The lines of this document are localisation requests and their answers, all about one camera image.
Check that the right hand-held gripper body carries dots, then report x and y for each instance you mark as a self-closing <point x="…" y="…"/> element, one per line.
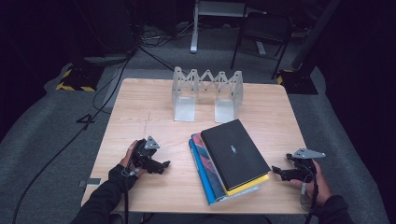
<point x="305" y="168"/>

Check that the white expandable book rack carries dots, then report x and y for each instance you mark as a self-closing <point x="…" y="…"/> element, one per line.
<point x="184" y="109"/>

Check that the blue book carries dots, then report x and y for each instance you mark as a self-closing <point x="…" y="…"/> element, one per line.
<point x="200" y="174"/>

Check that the person's right hand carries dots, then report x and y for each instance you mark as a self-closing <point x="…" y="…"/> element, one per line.
<point x="323" y="189"/>

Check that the yellow book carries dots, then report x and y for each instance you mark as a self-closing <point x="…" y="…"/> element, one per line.
<point x="249" y="186"/>

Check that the black book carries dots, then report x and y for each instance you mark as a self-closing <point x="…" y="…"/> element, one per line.
<point x="233" y="152"/>

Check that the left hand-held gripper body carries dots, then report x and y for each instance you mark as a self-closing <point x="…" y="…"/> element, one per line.
<point x="141" y="154"/>

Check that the black yellow striped stand base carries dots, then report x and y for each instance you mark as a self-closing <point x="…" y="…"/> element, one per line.
<point x="299" y="82"/>
<point x="77" y="79"/>

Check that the grey tape piece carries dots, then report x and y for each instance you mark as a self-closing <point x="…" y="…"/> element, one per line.
<point x="90" y="182"/>

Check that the red illustrated book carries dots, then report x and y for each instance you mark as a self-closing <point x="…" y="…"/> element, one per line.
<point x="207" y="165"/>

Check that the grey slanted stand post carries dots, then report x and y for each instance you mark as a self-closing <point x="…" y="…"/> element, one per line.
<point x="314" y="31"/>

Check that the black chair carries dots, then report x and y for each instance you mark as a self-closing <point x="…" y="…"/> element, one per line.
<point x="264" y="34"/>

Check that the person's left hand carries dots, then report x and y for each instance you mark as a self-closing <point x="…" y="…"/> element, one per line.
<point x="126" y="160"/>

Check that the white desk frame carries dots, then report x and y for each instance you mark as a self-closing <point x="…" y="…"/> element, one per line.
<point x="194" y="31"/>

